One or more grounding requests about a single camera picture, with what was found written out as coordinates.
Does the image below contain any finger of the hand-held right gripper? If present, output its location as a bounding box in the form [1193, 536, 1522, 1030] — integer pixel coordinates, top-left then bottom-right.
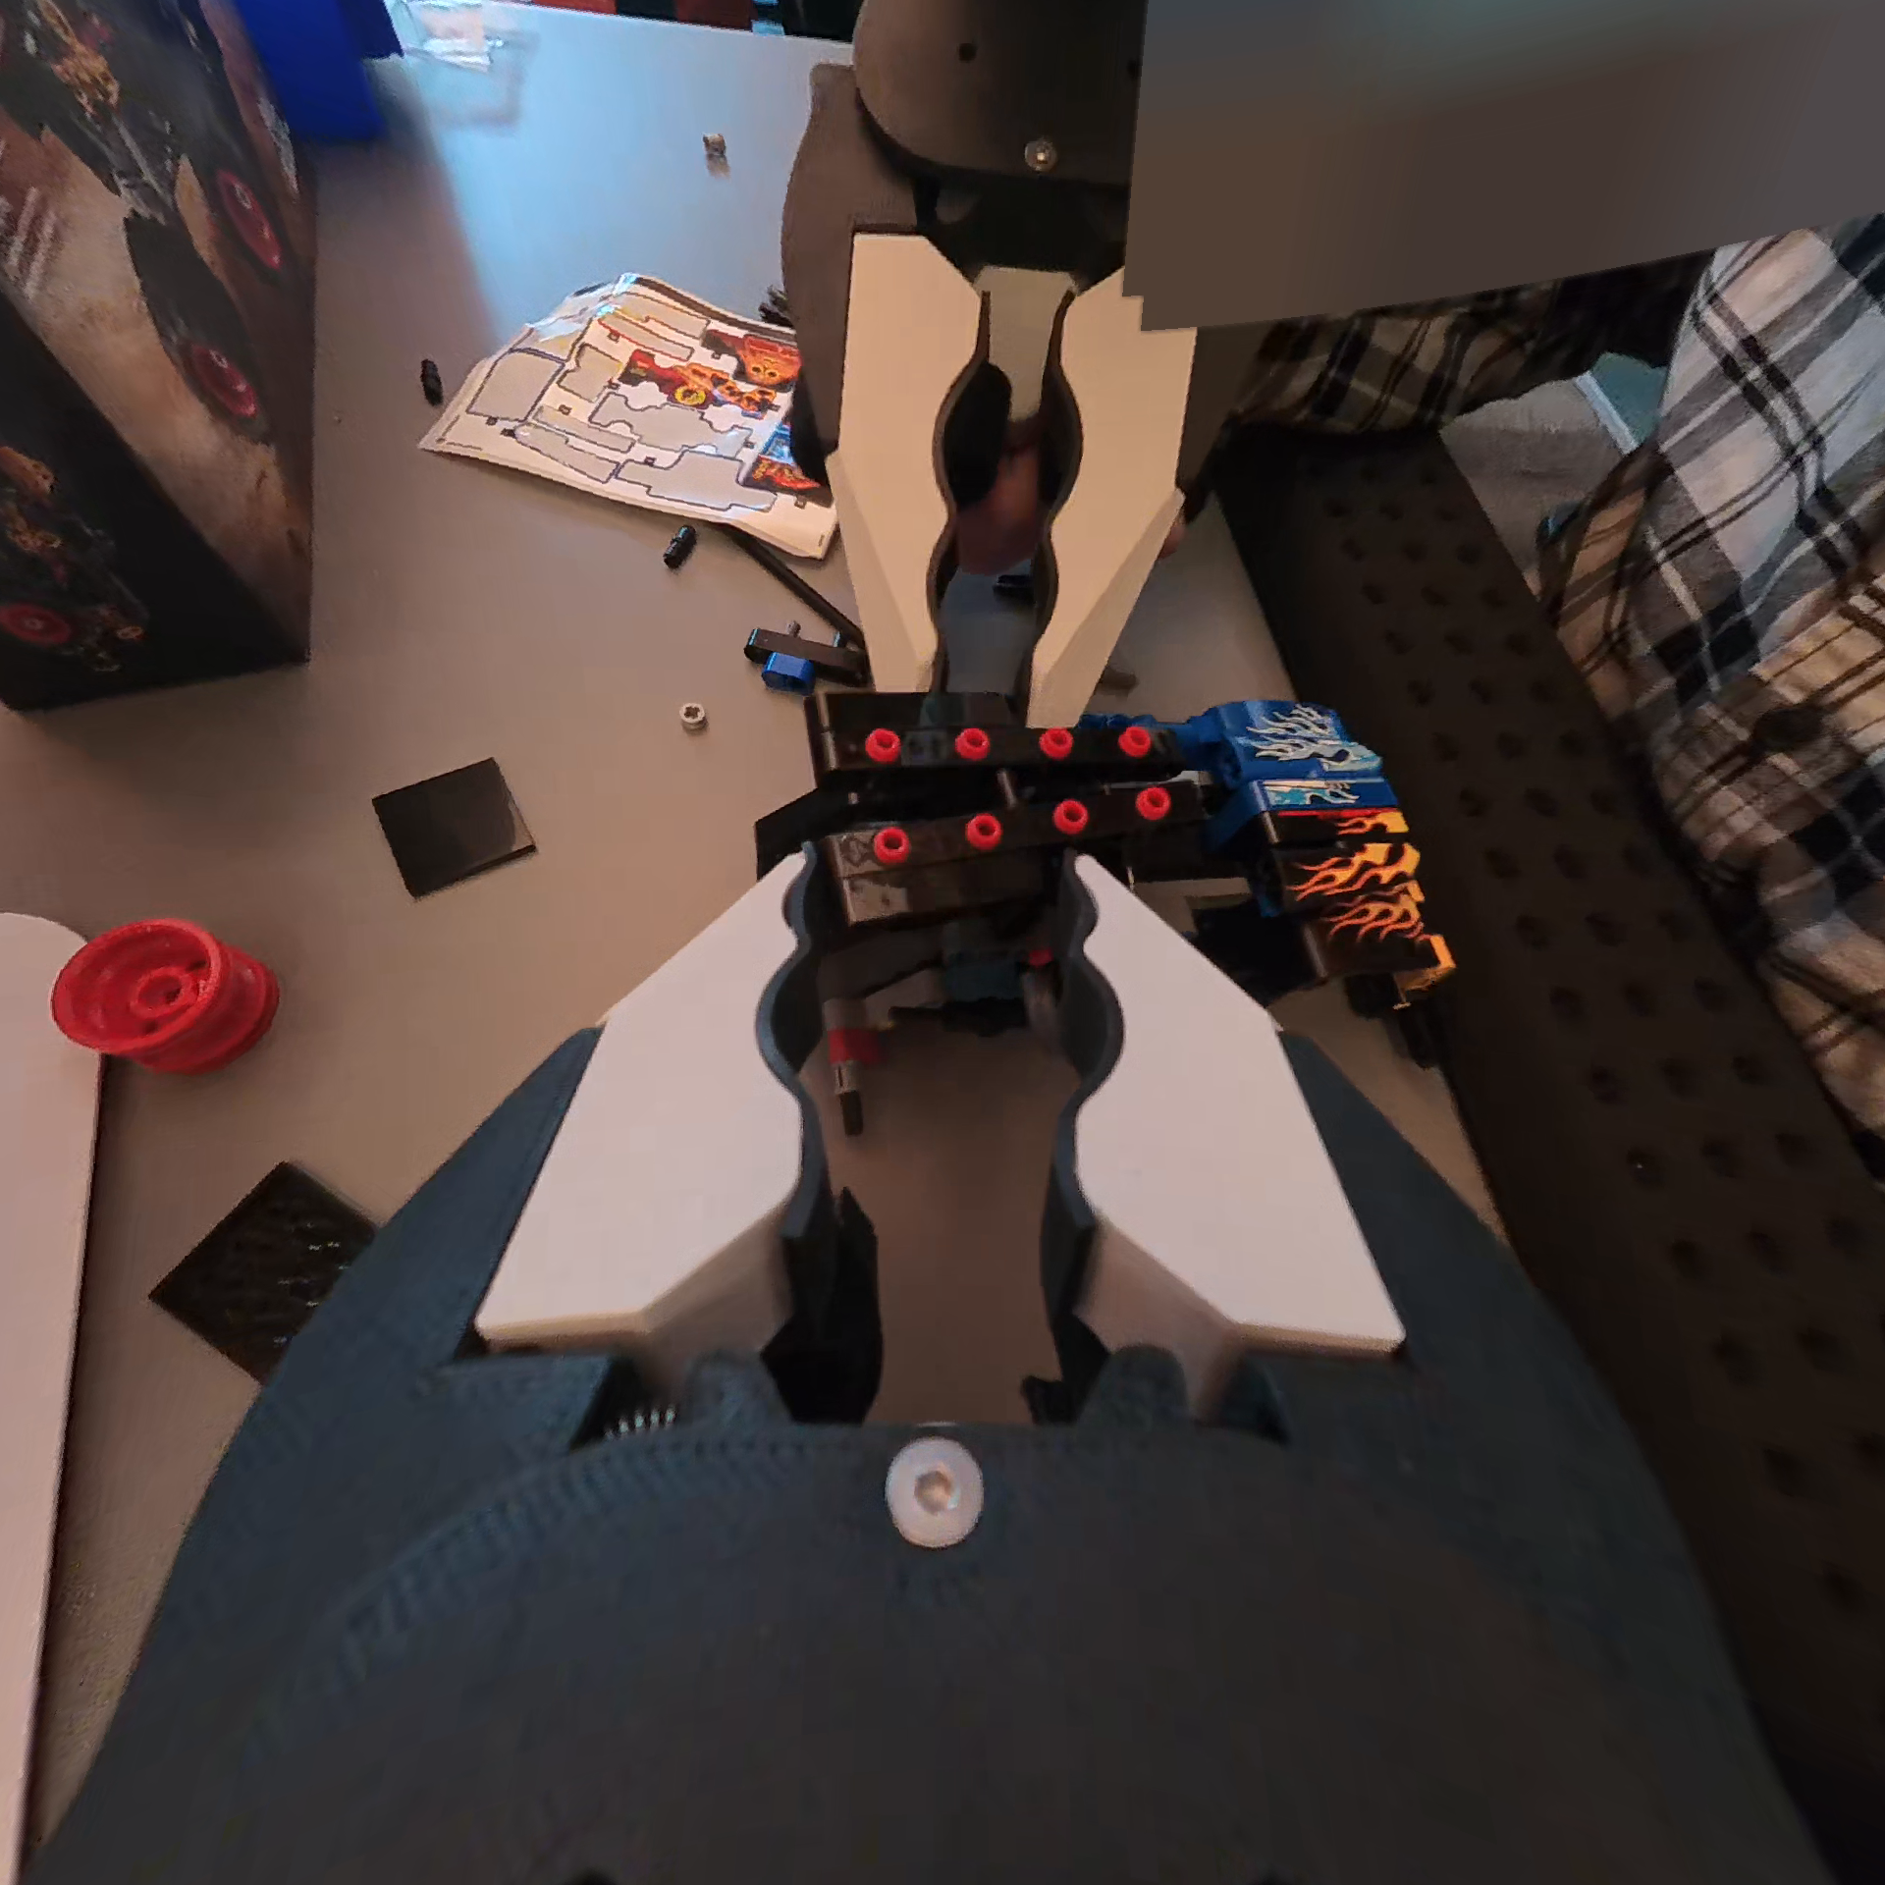
[1027, 262, 1201, 711]
[823, 233, 982, 699]

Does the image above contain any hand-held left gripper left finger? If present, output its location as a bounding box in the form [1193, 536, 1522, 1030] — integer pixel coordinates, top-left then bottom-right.
[473, 851, 842, 1358]

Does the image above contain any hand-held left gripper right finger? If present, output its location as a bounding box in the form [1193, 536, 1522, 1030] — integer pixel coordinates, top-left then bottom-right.
[1045, 856, 1408, 1404]

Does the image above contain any black beam with blue connector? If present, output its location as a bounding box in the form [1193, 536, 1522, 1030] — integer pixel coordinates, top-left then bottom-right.
[742, 621, 870, 693]

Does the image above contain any toy truck model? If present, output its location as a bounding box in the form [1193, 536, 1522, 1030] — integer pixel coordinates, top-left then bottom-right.
[801, 689, 1462, 1136]

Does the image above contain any black beam with red pins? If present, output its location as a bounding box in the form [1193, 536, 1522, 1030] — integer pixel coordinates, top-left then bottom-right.
[759, 788, 1181, 925]

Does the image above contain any person's right forearm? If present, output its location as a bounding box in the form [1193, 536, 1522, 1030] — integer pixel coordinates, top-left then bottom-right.
[1235, 259, 1716, 441]

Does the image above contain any black axle rod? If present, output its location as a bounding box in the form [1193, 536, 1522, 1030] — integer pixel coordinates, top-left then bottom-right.
[722, 528, 870, 650]

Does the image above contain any sticker sheet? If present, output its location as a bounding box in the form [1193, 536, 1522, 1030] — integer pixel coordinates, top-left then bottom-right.
[419, 271, 842, 561]

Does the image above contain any black flat tile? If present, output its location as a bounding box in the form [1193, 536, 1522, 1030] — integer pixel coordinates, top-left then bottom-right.
[370, 758, 536, 900]

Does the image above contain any black studded plate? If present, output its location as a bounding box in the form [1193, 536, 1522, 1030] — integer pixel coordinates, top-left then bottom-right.
[148, 1163, 378, 1383]

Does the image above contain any red wheel rim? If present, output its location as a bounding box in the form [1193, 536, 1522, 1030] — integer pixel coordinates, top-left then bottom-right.
[51, 920, 282, 1076]

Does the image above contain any clear plastic bag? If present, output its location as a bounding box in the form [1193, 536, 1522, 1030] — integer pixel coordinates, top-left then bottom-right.
[387, 0, 510, 71]

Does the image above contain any person's plaid shirt torso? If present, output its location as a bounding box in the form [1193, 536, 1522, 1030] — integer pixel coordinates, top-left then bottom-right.
[1540, 217, 1885, 1140]

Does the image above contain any blue storage bin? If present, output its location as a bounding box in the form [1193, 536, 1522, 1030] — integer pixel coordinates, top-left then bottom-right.
[235, 0, 392, 142]

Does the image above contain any black toy set box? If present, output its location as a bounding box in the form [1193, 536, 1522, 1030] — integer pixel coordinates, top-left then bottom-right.
[0, 0, 318, 711]

